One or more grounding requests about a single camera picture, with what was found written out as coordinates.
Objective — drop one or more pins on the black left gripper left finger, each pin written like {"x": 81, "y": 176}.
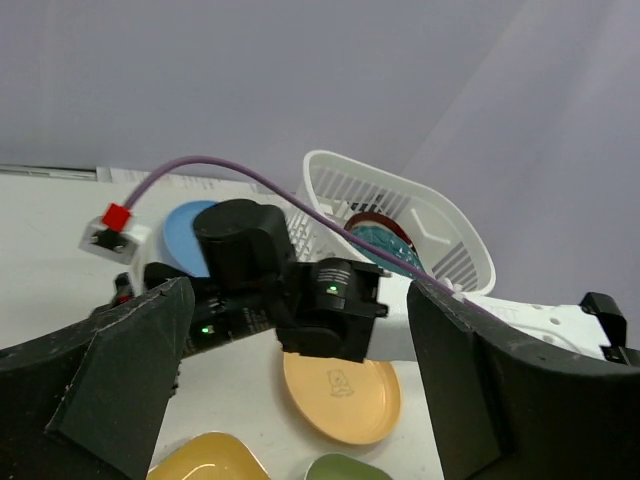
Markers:
{"x": 87, "y": 401}

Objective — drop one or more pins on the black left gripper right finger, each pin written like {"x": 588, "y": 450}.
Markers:
{"x": 505, "y": 405}

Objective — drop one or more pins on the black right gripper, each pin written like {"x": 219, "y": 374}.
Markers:
{"x": 323, "y": 309}

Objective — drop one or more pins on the dark red rimmed plate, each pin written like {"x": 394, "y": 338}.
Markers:
{"x": 371, "y": 218}

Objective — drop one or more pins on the teal scalloped plate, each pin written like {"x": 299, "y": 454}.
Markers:
{"x": 385, "y": 240}

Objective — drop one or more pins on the white plastic dish bin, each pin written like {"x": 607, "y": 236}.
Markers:
{"x": 448, "y": 245}

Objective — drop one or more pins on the light blue round plate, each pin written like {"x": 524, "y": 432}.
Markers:
{"x": 179, "y": 243}

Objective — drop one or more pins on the yellow square panda dish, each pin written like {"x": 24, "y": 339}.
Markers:
{"x": 212, "y": 455}

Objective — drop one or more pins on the orange round plate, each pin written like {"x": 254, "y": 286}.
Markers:
{"x": 353, "y": 403}

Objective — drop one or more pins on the paper sheets behind table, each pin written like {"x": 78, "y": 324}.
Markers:
{"x": 127, "y": 176}

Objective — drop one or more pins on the green square panda dish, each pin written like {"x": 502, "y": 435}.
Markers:
{"x": 336, "y": 466}

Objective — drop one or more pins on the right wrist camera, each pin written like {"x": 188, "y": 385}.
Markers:
{"x": 117, "y": 236}

